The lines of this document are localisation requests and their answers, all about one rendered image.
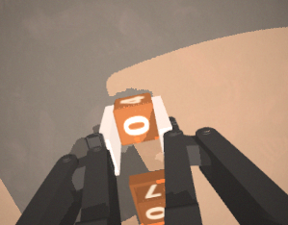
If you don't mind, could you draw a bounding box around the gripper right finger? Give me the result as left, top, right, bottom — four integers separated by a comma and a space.
151, 96, 288, 225

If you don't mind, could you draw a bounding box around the orange rectangular tray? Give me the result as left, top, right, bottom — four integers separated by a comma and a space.
129, 169, 165, 225

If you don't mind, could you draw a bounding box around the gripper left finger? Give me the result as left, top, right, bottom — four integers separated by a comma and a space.
15, 105, 121, 225

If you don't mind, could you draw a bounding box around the orange cube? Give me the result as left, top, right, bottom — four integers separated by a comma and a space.
113, 93, 159, 145
137, 182, 166, 225

